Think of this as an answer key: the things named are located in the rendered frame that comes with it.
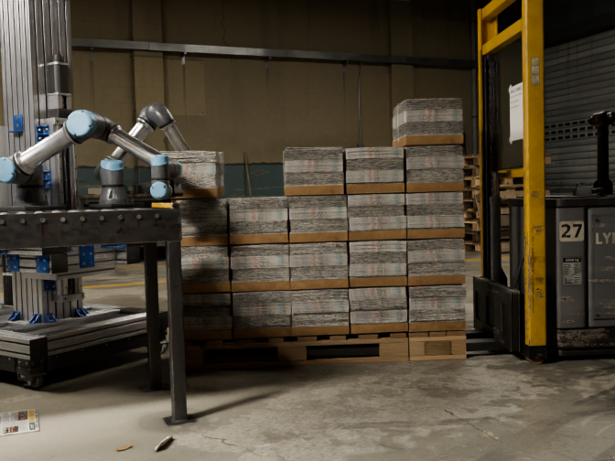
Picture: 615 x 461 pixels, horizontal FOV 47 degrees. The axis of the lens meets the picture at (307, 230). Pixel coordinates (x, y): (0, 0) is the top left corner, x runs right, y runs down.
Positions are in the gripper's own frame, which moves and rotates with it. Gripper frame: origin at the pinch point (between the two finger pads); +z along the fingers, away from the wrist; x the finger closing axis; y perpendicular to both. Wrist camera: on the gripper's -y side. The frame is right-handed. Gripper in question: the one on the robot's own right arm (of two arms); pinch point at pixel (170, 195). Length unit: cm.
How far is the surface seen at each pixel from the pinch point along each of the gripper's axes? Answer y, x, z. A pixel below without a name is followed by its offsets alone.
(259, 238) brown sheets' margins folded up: -21.5, -41.4, 3.8
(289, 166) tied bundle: 13, -57, 5
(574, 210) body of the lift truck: -11, -191, -10
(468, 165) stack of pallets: 33, -311, 610
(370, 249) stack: -28, -96, 5
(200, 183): 5.6, -13.9, 3.8
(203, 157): 17.8, -15.6, 2.9
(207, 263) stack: -33.3, -16.0, 3.0
